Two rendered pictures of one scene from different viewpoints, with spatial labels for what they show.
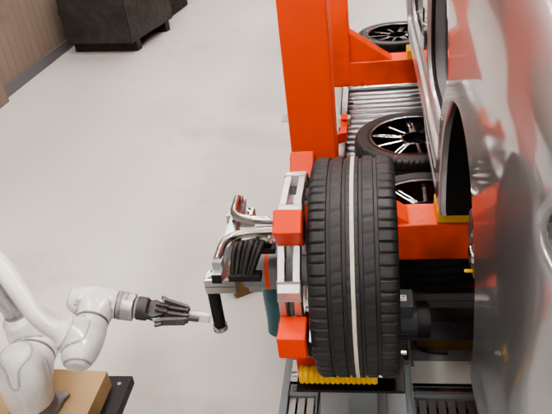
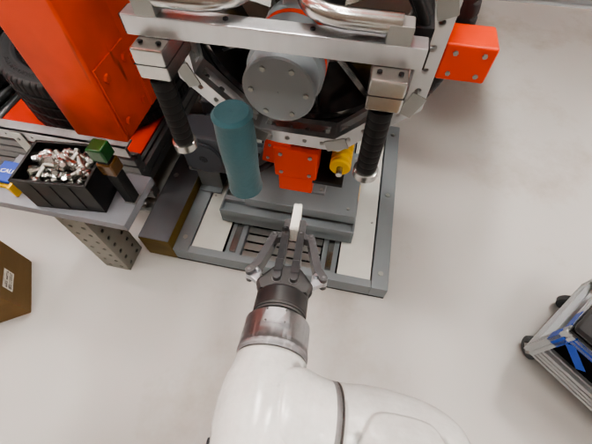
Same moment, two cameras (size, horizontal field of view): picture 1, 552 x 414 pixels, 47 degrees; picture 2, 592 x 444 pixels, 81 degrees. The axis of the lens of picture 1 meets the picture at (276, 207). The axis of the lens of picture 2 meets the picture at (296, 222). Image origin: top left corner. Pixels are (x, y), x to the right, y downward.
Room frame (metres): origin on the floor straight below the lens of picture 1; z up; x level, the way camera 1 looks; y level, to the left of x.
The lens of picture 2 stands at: (1.56, 0.62, 1.23)
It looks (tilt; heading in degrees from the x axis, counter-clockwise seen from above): 58 degrees down; 271
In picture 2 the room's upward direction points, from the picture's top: straight up
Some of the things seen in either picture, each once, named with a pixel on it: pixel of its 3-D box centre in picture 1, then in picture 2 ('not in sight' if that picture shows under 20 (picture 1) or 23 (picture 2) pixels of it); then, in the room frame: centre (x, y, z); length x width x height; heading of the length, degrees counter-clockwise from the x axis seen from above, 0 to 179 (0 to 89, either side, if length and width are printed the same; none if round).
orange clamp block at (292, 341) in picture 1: (292, 337); (464, 53); (1.26, 0.00, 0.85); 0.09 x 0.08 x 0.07; 170
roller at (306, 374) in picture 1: (338, 374); (345, 136); (1.43, -0.13, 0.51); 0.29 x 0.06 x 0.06; 80
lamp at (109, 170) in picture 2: not in sight; (109, 165); (2.02, 0.06, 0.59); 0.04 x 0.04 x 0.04; 80
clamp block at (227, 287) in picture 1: (221, 281); (388, 76); (1.44, 0.18, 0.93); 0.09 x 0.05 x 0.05; 80
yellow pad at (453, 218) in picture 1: (454, 207); not in sight; (2.02, -0.67, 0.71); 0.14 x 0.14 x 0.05; 80
